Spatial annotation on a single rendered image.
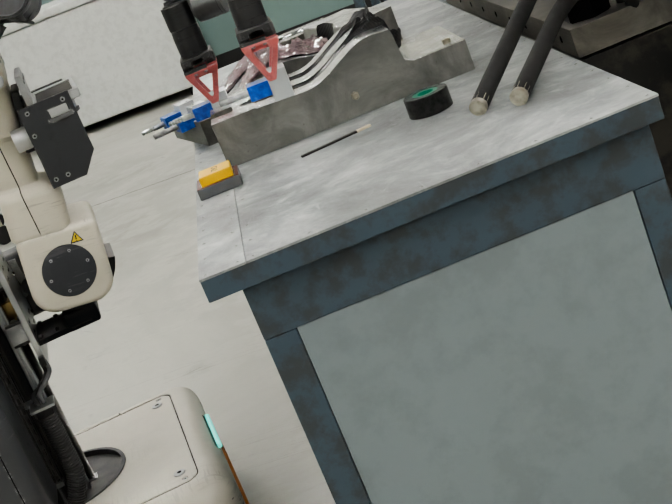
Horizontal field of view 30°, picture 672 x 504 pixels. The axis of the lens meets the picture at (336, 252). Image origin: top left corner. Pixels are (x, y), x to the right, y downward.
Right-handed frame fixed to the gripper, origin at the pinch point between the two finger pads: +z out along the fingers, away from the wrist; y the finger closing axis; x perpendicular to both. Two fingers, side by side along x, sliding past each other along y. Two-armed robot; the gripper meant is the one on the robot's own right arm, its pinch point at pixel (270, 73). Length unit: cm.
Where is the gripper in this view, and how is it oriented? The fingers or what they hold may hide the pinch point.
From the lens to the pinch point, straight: 224.8
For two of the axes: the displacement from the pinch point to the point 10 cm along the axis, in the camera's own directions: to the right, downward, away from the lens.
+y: -1.1, -2.7, 9.6
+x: -9.4, 3.5, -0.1
